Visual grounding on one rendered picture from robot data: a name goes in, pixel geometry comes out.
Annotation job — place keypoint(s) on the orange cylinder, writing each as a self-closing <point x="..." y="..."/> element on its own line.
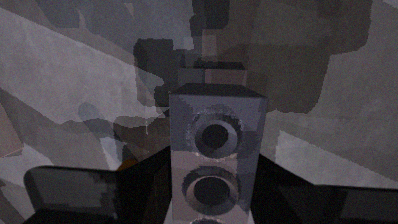
<point x="126" y="164"/>

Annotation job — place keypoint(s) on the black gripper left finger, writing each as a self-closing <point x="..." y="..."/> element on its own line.
<point x="139" y="194"/>

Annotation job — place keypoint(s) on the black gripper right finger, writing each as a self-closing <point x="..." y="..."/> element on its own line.
<point x="280" y="197"/>

